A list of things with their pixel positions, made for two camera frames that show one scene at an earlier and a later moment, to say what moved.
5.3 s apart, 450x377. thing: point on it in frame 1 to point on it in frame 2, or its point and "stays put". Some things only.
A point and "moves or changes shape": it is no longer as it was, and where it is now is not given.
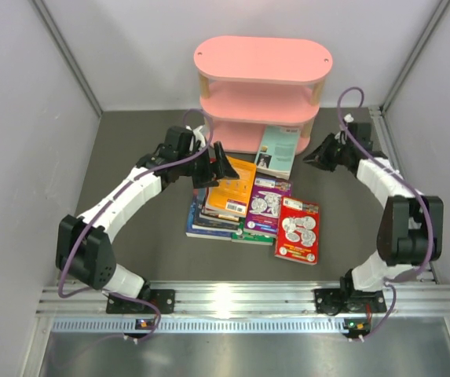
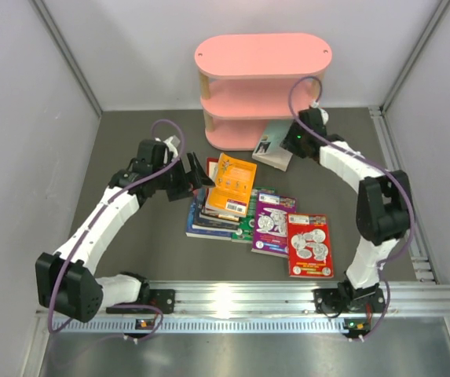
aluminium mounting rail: (416, 297) stays put
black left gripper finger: (209, 184) to (177, 194)
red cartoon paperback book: (298, 230) to (309, 246)
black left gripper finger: (222, 165) to (199, 176)
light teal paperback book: (278, 150) moves or changes shape
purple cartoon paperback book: (264, 205) to (271, 230)
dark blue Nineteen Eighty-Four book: (209, 223) stays put
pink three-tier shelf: (252, 82) stays put
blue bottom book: (203, 233) stays put
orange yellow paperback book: (232, 195) stays put
